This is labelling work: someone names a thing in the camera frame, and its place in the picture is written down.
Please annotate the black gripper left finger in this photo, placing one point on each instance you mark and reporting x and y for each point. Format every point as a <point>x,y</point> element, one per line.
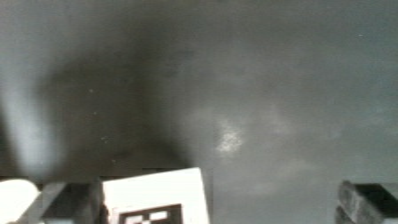
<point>76,207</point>

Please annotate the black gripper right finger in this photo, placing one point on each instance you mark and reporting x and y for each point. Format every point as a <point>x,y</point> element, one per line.
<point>366,203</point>

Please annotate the white drawer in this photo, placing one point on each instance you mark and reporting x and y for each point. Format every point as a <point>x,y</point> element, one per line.
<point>149,199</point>

